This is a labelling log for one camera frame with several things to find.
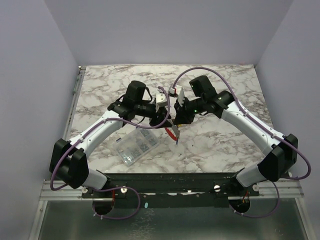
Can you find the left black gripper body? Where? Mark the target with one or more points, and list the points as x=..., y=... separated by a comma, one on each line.
x=154, y=121

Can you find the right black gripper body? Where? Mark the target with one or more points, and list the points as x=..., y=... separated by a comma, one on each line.
x=181, y=115

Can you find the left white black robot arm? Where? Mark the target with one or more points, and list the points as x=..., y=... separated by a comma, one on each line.
x=69, y=160

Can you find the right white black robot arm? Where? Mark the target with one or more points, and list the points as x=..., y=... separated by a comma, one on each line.
x=276, y=147

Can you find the clear plastic screw box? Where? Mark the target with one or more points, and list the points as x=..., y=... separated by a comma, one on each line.
x=135, y=145

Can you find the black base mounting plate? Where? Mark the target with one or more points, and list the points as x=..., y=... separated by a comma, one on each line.
x=170, y=190

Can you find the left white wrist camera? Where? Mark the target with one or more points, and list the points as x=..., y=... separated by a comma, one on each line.
x=161, y=100

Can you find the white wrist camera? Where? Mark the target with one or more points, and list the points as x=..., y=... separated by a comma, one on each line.
x=177, y=91
x=161, y=100

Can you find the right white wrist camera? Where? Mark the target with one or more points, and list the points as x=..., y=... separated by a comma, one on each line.
x=177, y=91

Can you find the aluminium left side rail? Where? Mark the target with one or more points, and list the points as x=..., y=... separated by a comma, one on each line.
x=75, y=97

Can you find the aluminium rail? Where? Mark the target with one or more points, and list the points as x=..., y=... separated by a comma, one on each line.
x=75, y=97
x=284, y=188

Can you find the aluminium front rail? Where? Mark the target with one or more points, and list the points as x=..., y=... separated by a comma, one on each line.
x=284, y=188

